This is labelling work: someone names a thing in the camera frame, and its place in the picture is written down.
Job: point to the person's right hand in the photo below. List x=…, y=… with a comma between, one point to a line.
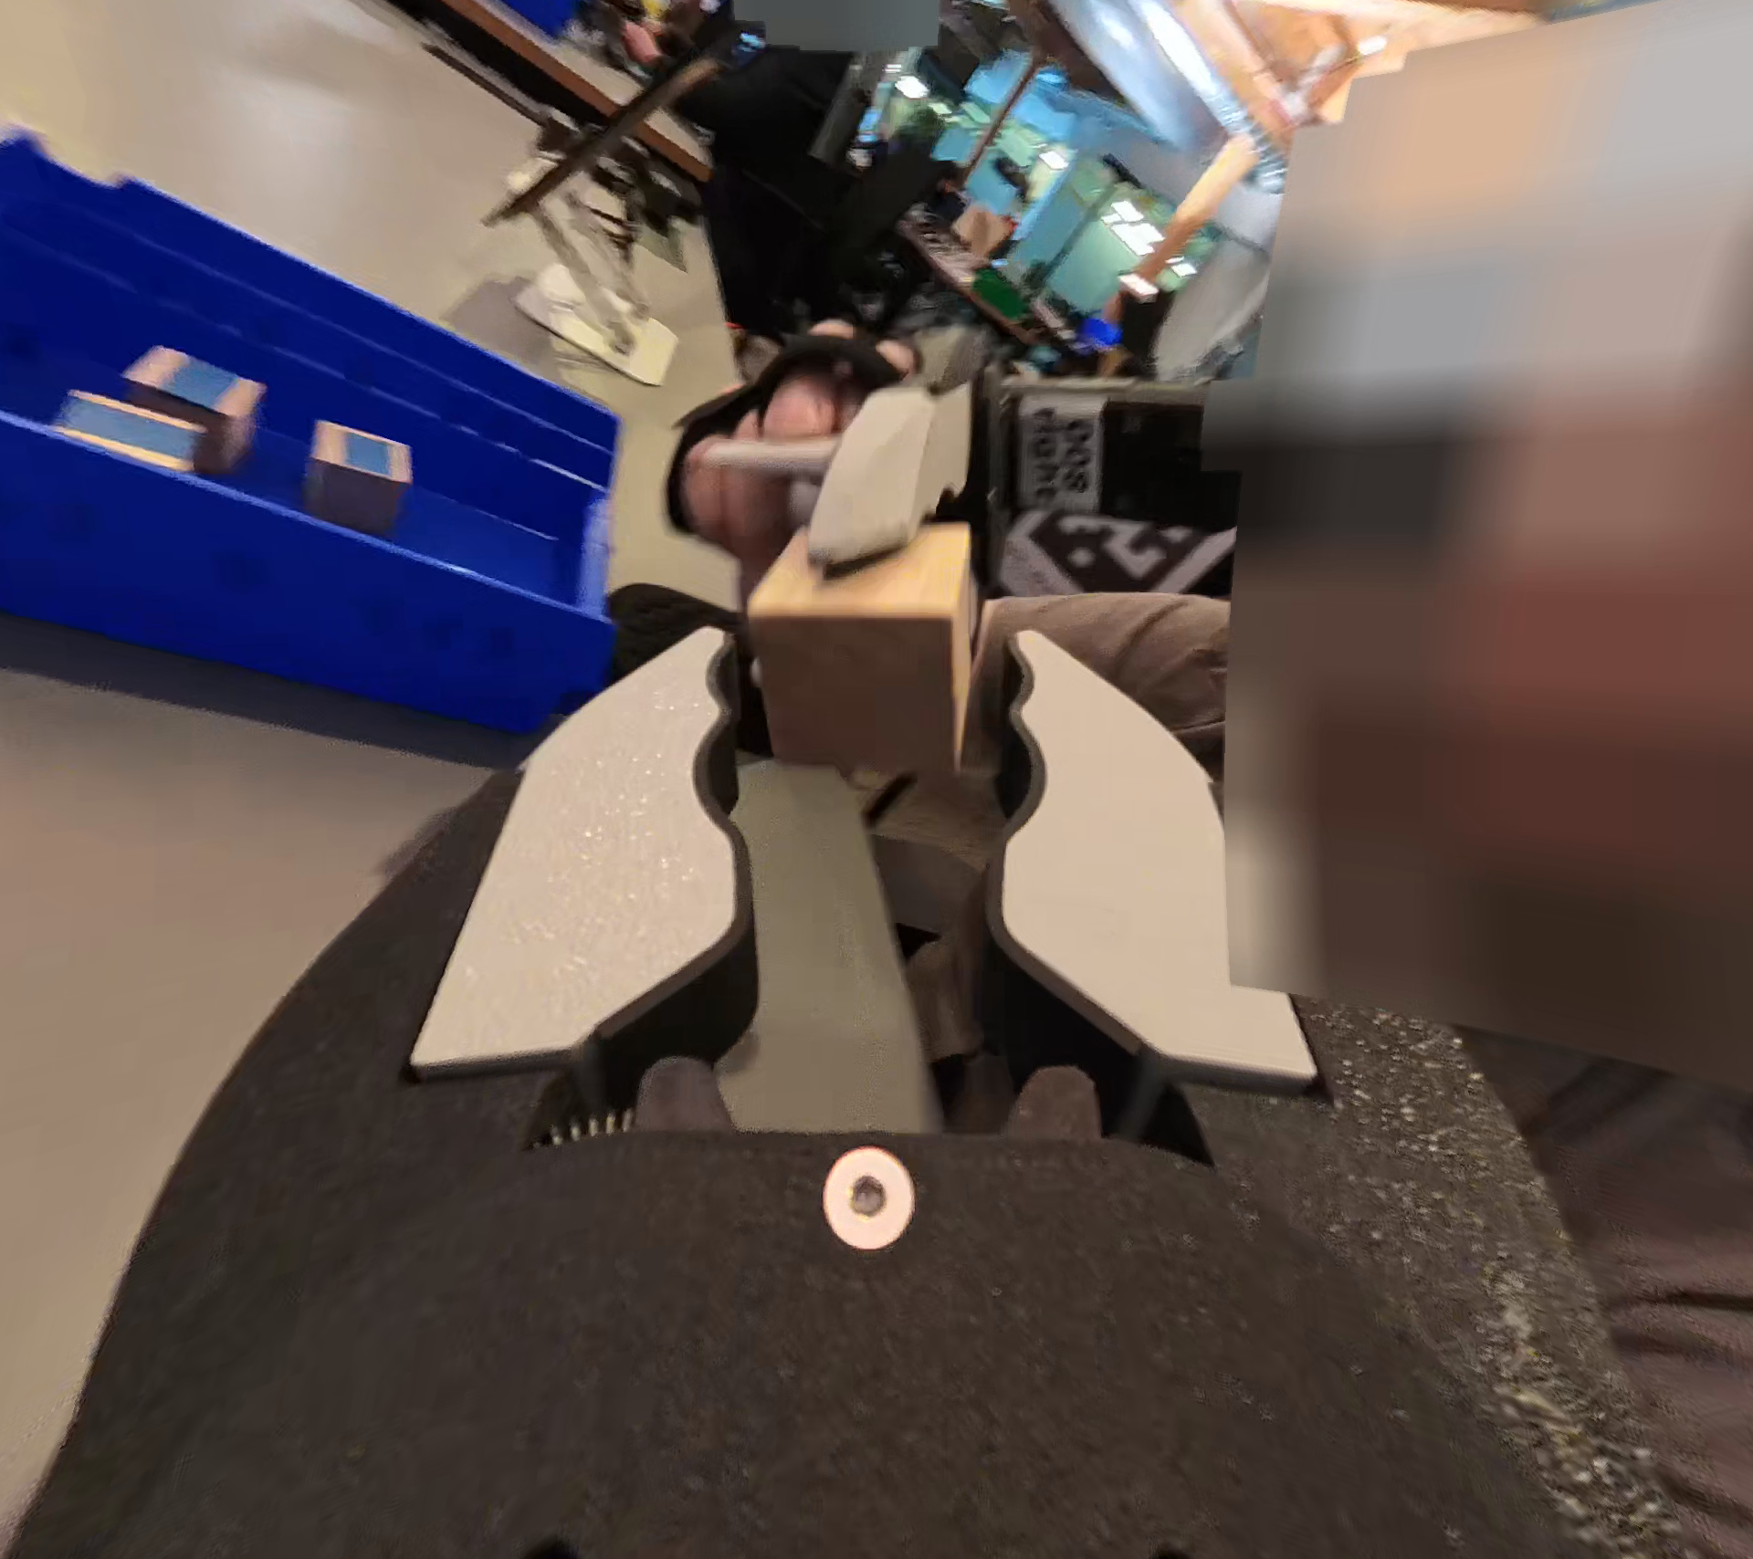
x=752, y=505

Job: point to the black pad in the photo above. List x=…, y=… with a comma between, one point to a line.
x=670, y=629

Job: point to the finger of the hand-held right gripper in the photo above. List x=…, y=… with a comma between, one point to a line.
x=876, y=478

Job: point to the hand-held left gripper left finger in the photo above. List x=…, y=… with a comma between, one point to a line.
x=588, y=903

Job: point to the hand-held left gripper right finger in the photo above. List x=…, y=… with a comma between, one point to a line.
x=1108, y=888

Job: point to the white document stand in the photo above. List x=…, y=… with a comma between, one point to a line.
x=602, y=328

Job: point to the wooden table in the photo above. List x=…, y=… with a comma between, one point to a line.
x=548, y=40

